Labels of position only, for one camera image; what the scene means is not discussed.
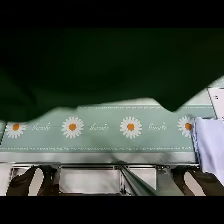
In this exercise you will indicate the silver frame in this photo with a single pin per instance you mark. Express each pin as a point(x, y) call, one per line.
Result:
point(133, 181)

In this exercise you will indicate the light blue garment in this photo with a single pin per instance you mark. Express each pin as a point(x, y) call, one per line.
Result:
point(211, 146)

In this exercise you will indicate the dark green garment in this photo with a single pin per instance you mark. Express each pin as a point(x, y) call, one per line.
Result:
point(100, 63)

